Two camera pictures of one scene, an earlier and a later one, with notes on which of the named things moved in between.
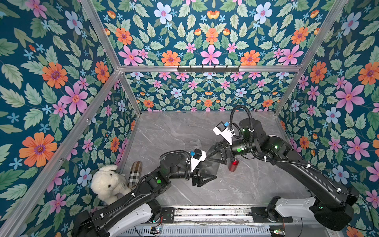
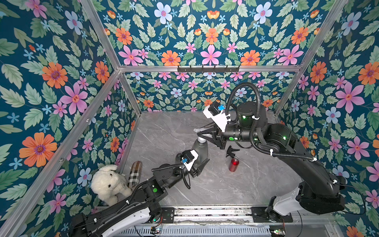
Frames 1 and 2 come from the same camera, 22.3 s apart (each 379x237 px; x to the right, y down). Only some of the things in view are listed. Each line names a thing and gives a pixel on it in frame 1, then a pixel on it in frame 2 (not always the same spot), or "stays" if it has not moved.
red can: (233, 165) stays
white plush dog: (106, 183) stays
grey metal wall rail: (208, 70) stays
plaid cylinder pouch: (135, 174) stays
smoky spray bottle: (208, 167) → (202, 148)
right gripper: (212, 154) → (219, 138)
